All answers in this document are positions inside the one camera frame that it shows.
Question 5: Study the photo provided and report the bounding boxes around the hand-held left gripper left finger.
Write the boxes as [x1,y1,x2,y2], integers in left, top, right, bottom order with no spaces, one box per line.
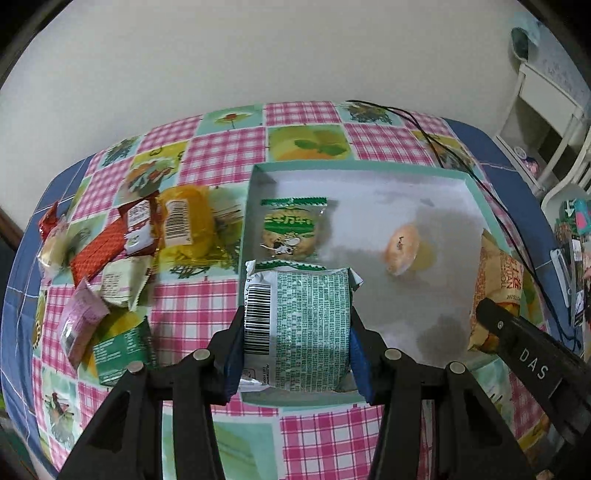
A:
[58,305,245,480]

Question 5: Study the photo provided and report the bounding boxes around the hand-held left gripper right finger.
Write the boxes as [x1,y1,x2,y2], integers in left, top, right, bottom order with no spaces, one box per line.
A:
[348,307,536,480]

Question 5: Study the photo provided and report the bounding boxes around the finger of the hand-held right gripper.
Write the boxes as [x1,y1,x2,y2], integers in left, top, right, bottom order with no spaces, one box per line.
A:
[475,298,520,363]

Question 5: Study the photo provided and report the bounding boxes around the orange and yellow chips packet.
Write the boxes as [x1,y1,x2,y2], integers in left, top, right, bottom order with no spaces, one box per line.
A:
[467,230,526,355]

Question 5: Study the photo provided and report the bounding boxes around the green barcode snack packet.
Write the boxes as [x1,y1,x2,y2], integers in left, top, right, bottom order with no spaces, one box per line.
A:
[238,259,363,394]

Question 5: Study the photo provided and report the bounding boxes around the green-rimmed white box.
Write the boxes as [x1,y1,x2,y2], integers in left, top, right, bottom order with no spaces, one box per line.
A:
[238,161,513,409]

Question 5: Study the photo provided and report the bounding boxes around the green and yellow snack packet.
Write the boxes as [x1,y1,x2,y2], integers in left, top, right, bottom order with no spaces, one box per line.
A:
[91,318,158,387]

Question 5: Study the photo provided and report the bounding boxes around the cream snack packet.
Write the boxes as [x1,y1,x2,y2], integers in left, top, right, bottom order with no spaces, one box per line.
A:
[98,255,154,311]

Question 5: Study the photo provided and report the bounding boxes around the yellow barcode snack packet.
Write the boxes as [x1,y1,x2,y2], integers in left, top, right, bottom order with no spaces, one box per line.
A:
[156,184,219,263]

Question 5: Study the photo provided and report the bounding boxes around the pink snack packet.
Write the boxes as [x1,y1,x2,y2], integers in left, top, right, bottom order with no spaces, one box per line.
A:
[59,276,110,371]

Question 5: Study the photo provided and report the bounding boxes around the white gadget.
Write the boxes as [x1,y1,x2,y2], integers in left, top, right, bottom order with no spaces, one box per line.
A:
[549,248,580,328]

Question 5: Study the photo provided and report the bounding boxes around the round orange pastry packet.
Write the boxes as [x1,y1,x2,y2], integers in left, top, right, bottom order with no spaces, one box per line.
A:
[385,222,438,277]

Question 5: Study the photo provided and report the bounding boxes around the green clutter pile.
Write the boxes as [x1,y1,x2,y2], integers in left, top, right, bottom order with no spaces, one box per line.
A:
[554,198,591,278]

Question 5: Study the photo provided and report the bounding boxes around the green cookie packet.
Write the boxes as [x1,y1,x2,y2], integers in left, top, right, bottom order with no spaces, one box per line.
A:
[260,196,329,262]

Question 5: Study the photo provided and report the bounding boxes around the white chair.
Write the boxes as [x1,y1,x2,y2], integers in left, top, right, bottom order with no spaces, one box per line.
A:
[539,181,591,223]

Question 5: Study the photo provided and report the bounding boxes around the dark red white-label packet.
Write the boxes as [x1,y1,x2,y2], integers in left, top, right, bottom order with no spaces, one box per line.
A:
[118,198,163,257]

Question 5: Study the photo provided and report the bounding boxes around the red dotted wafer packet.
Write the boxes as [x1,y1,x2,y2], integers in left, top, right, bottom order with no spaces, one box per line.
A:
[71,217,129,285]

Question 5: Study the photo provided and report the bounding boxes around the clear pale pastry packet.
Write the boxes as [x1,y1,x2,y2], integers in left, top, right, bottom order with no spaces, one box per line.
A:
[38,217,71,281]

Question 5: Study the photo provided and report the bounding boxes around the pink checked fruit tablecloth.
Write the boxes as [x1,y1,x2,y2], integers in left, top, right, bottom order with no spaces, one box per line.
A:
[31,102,563,480]

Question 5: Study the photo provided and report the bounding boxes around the small red wrapper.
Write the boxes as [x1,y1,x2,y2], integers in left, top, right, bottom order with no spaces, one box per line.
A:
[38,202,59,239]

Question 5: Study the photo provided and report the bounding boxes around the black cable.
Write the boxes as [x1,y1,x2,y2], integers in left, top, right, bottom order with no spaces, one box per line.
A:
[345,99,583,355]

